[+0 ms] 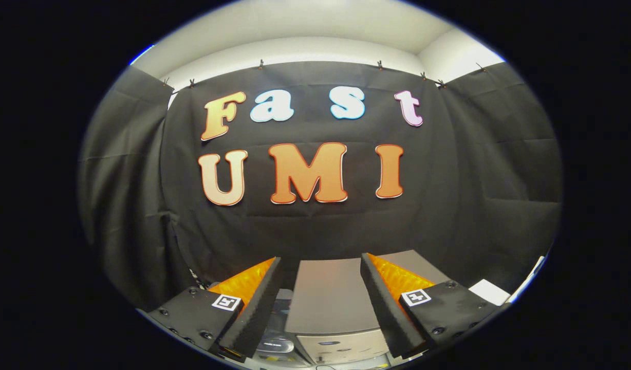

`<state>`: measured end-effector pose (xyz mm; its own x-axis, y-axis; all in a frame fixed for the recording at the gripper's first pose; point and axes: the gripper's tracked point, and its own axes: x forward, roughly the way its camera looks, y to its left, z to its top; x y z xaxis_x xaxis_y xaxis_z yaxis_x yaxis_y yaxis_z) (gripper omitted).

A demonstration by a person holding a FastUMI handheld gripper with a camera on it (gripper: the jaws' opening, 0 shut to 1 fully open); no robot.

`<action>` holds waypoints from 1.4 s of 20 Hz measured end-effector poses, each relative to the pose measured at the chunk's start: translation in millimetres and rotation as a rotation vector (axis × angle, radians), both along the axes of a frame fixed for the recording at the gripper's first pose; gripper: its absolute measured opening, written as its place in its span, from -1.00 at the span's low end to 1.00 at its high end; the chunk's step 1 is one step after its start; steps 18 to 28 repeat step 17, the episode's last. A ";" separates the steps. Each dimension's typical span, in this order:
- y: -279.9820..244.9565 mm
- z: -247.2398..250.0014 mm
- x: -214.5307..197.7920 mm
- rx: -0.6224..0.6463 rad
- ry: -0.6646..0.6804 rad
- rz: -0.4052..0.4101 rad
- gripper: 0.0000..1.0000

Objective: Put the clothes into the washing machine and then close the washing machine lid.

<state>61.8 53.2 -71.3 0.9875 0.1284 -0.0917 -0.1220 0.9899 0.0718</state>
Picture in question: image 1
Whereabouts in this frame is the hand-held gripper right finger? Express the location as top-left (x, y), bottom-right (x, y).
top-left (360, 252), bottom-right (501, 359)

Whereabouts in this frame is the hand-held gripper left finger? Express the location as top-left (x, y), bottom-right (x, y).
top-left (147, 256), bottom-right (283, 360)

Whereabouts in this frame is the dark glass washing machine lid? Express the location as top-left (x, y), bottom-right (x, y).
top-left (267, 289), bottom-right (295, 337)

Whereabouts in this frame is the white flat panel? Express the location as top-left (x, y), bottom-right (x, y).
top-left (469, 255), bottom-right (546, 307)

